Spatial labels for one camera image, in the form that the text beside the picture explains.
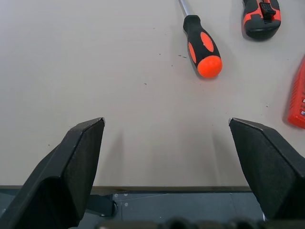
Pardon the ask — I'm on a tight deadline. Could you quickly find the black orange handled screwdriver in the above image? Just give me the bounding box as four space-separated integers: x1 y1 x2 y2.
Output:
178 0 224 79

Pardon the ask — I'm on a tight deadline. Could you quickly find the black orange utility knife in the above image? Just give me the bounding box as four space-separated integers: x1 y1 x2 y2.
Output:
242 0 281 40

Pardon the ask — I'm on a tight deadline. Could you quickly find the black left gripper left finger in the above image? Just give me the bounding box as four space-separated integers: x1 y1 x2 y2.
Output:
0 117 106 229

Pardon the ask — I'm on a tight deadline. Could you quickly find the orange plastic tool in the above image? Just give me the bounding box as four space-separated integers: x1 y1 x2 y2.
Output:
287 54 305 130

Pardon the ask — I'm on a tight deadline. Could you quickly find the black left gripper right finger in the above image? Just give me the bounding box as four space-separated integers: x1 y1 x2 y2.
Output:
228 117 305 221

